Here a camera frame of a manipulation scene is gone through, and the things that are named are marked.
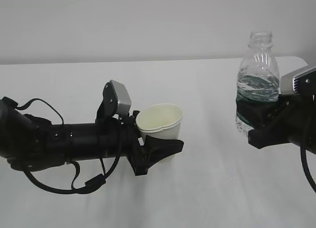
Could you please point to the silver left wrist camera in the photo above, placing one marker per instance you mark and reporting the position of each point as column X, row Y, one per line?
column 116, row 101

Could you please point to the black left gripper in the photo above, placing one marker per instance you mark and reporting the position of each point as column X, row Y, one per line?
column 154, row 149

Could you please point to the clear water bottle green label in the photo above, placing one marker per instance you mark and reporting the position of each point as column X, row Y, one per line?
column 258, row 73

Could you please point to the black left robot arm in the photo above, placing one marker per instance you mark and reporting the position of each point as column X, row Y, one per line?
column 39, row 144

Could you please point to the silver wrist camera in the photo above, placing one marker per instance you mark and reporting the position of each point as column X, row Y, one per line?
column 299, row 82
column 116, row 101

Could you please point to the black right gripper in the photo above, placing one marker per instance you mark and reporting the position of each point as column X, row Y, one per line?
column 296, row 122

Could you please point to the white paper cup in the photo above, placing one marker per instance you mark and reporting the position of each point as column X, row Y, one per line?
column 162, row 121

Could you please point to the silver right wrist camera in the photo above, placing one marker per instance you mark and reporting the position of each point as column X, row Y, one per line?
column 299, row 82

